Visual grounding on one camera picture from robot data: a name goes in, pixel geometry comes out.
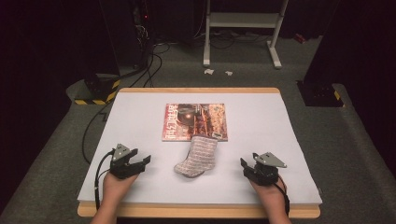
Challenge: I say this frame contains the striped purple white cloth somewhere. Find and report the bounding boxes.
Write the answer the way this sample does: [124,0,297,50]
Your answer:
[173,134,219,179]

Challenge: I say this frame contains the hand-held gripper cable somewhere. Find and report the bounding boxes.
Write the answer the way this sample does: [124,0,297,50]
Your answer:
[94,148,117,211]
[273,175,291,217]

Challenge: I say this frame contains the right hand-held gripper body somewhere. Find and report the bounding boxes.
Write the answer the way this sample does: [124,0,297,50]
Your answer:
[243,151,288,187]

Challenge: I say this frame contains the black stand base striped edge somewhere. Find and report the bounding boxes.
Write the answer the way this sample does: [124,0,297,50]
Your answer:
[296,79,346,108]
[73,73,121,106]

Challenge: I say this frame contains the magazine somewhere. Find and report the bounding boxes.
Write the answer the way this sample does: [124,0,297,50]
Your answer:
[161,103,229,143]

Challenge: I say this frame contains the thin black floor cable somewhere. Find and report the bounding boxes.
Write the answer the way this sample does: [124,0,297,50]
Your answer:
[81,100,110,165]

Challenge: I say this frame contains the dark equipment rack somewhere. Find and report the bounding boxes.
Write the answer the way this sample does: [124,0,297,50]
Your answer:
[132,0,157,68]

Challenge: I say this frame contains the right hand-held gripper cable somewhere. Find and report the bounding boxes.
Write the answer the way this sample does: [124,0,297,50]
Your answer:
[273,175,291,217]

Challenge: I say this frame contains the wooden table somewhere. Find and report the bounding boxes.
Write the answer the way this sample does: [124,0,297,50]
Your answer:
[77,87,322,219]

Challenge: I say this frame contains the left hand-held gripper cable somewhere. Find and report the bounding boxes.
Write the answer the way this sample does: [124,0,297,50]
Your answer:
[94,148,117,211]

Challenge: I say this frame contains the black floor cable bundle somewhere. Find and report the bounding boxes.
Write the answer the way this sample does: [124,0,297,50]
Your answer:
[119,41,171,89]

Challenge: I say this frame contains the cables under white stand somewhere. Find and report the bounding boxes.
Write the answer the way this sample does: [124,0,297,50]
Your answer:
[191,29,273,50]

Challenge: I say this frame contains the person's left hand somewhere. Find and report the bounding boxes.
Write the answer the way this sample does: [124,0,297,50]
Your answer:
[102,171,140,203]

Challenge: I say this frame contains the person's right hand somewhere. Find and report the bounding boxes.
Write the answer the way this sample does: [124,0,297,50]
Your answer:
[247,178,288,210]

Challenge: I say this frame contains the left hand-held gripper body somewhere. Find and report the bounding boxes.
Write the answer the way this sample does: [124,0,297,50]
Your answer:
[108,143,148,180]

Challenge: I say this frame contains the white metal stand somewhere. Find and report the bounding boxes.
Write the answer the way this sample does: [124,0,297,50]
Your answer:
[202,0,290,70]

